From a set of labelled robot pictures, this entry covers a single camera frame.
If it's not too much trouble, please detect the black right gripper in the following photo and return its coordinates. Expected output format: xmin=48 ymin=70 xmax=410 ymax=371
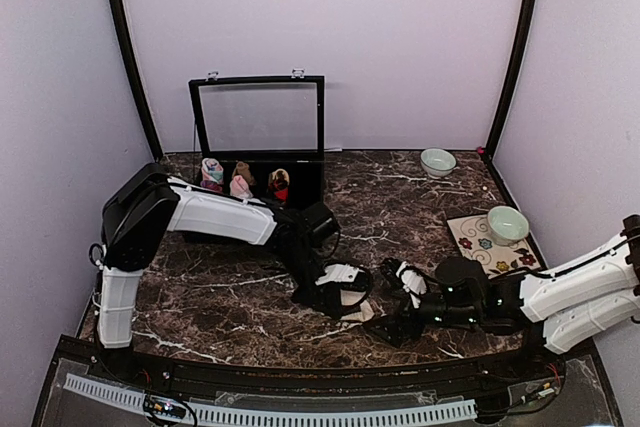
xmin=363 ymin=285 xmax=482 ymax=348

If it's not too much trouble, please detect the white brown striped sock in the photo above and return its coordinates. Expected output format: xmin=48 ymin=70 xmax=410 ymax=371
xmin=341 ymin=300 xmax=374 ymax=323

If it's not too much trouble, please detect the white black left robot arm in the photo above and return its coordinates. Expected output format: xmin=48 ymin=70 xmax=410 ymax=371
xmin=89 ymin=163 xmax=373 ymax=383

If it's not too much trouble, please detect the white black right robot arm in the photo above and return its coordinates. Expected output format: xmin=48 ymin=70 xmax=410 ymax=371
xmin=365 ymin=215 xmax=639 ymax=381

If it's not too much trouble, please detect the floral patterned coaster tile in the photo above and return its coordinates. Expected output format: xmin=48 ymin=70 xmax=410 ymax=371
xmin=446 ymin=214 xmax=541 ymax=277

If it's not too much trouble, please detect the white cup on coaster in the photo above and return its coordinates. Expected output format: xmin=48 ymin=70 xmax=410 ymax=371
xmin=487 ymin=206 xmax=530 ymax=246

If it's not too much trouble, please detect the magenta rolled sock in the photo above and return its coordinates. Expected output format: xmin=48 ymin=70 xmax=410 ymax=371
xmin=200 ymin=180 xmax=224 ymax=193

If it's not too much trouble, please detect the pale green ceramic bowl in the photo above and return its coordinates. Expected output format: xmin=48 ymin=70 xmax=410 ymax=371
xmin=420 ymin=148 xmax=457 ymax=179

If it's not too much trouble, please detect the black glass-lid sock box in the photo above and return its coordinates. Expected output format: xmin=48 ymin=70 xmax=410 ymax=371
xmin=182 ymin=75 xmax=327 ymax=246

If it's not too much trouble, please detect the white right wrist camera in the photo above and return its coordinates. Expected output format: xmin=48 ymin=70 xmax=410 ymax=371
xmin=380 ymin=258 xmax=429 ymax=309

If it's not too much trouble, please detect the black table edge rail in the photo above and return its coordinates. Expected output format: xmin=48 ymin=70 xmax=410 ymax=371
xmin=54 ymin=334 xmax=596 ymax=403

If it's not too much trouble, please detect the white slotted cable duct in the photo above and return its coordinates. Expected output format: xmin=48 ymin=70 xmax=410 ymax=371
xmin=63 ymin=372 xmax=477 ymax=427

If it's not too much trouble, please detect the black right frame post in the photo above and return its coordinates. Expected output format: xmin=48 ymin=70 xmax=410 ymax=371
xmin=484 ymin=0 xmax=536 ymax=162

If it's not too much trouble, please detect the black frame post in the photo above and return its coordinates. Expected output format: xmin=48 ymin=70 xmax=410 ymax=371
xmin=484 ymin=0 xmax=536 ymax=162
xmin=108 ymin=0 xmax=163 ymax=161

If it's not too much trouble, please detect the black left frame post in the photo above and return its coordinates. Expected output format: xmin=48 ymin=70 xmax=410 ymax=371
xmin=108 ymin=0 xmax=163 ymax=161

